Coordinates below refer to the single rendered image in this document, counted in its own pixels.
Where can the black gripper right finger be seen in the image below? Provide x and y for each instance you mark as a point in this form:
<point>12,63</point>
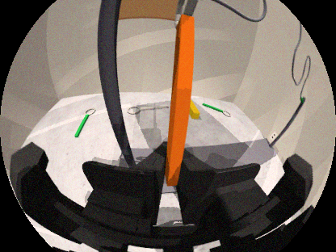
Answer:
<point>197,181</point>

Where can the orange handle with grey loop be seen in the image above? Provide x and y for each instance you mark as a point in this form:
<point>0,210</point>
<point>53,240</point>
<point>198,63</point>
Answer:
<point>181,89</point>

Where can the yellow flat bar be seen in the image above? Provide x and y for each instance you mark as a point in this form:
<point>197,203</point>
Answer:
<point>194,113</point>

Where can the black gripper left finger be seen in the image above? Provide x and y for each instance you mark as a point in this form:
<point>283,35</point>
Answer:
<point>145,180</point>

